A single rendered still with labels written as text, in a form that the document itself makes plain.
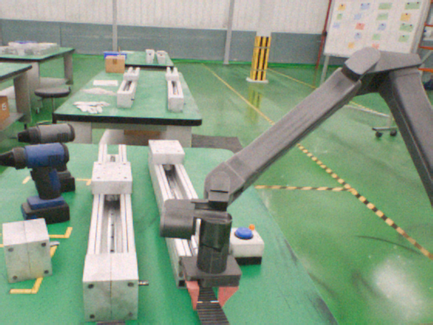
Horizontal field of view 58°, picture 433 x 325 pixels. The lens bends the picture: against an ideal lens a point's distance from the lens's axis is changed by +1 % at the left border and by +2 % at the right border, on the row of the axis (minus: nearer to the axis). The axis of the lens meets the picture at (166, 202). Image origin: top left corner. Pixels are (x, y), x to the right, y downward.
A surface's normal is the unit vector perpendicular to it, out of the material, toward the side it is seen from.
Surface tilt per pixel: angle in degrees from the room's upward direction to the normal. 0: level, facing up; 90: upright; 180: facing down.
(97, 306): 90
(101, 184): 90
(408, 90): 52
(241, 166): 47
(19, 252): 90
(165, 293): 0
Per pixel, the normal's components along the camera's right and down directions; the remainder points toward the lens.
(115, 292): 0.12, 0.42
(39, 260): 0.37, 0.40
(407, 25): -0.93, 0.11
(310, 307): 0.04, -0.91
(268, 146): -0.04, -0.32
